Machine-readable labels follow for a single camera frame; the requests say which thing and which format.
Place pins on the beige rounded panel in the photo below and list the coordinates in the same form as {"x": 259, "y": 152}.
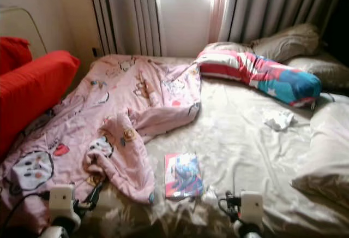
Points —
{"x": 22, "y": 30}

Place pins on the flat beige pillow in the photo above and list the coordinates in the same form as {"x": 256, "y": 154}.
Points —
{"x": 226, "y": 47}

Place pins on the pink sheer curtain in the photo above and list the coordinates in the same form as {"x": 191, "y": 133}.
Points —
{"x": 218, "y": 9}

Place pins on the pink cartoon print blanket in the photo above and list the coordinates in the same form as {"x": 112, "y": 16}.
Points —
{"x": 87, "y": 107}

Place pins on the colourful comic book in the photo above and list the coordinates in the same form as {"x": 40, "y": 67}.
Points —
{"x": 182, "y": 175}

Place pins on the beige floral duvet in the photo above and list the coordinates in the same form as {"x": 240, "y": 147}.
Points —
{"x": 327, "y": 156}

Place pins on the bed with beige floral sheet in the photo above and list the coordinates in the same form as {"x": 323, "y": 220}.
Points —
{"x": 240, "y": 145}

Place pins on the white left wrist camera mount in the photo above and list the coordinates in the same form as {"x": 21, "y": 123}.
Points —
{"x": 61, "y": 200}

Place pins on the plump beige pillow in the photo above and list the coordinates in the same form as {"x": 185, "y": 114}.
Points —
{"x": 286, "y": 42}

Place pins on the red white blue bolster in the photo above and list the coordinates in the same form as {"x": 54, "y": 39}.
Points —
{"x": 272, "y": 79}

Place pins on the white crumpled cloth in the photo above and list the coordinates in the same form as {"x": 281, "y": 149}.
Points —
{"x": 278, "y": 119}

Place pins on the red sofa back cushion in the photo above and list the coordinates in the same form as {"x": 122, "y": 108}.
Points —
{"x": 13, "y": 55}

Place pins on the long red sofa cushion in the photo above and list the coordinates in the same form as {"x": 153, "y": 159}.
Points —
{"x": 32, "y": 96}

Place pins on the white striped pillow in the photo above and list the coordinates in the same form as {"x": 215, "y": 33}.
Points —
{"x": 335, "y": 97}

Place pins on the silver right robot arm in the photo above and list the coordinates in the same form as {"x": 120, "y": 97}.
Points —
{"x": 248, "y": 231}

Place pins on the small white crumpled paper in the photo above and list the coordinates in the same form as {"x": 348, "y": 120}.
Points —
{"x": 209, "y": 195}

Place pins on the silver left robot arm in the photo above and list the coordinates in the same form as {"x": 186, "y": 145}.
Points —
{"x": 60, "y": 230}

